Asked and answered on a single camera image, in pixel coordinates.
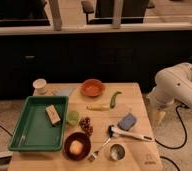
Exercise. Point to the white paper cup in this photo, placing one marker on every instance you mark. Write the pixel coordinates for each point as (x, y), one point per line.
(40, 86)

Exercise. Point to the grey cloth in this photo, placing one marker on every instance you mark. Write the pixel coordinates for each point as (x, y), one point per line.
(63, 92)

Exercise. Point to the green chili pepper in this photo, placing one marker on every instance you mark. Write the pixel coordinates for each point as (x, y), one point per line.
(113, 99)

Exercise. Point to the brown grape bunch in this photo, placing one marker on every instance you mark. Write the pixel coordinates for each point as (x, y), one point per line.
(84, 123)

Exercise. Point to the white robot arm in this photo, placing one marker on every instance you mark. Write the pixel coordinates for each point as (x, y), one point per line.
(172, 83)

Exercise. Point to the blue sponge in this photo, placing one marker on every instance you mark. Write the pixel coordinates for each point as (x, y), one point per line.
(127, 122)

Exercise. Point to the yellow round fruit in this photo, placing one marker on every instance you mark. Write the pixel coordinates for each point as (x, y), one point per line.
(76, 147)

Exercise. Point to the white handled dish brush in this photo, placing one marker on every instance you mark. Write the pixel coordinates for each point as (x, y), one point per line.
(116, 130)

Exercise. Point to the orange bowl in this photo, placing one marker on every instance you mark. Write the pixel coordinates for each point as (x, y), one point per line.
(92, 88)

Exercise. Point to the wooden block in tray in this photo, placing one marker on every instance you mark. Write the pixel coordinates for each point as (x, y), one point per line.
(53, 115)

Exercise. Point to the small green cup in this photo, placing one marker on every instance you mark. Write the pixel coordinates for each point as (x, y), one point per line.
(72, 118)

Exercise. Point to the dark brown plate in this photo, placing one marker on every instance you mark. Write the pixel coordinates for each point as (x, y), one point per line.
(84, 139)

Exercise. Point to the metal fork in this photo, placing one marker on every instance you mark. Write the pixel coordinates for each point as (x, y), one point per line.
(95, 154)

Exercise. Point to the small metal cup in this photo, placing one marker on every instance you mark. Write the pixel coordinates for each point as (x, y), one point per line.
(117, 152)

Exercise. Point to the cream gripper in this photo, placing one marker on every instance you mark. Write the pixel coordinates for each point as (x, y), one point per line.
(157, 116)

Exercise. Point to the green plastic tray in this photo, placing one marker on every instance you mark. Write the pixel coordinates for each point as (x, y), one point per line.
(34, 131)

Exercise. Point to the yellow banana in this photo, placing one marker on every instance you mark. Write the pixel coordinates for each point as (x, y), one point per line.
(97, 107)

